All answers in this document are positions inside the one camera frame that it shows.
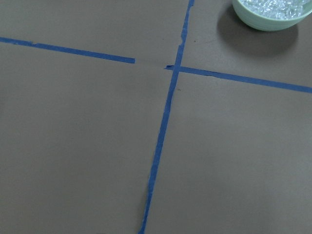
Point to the green bowl of ice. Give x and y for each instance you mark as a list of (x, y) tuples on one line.
[(272, 15)]

